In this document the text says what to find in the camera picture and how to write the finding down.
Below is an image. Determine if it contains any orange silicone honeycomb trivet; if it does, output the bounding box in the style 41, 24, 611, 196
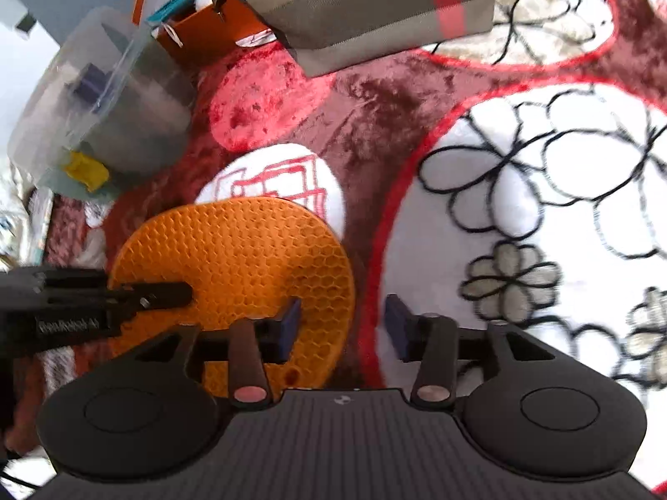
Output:
108, 197, 355, 394

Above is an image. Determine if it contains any teal printed packet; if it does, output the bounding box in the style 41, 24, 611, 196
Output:
143, 0, 196, 27

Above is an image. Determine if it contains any striped white cloth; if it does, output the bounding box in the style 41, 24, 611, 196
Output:
0, 156, 54, 272

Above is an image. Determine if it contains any red floral plush blanket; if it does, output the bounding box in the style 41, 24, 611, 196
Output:
1, 0, 666, 499

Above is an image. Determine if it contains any orange cardboard box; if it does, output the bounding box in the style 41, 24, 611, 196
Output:
132, 0, 276, 70

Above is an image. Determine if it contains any clear plastic container yellow handle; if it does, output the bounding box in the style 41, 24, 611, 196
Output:
8, 7, 196, 203

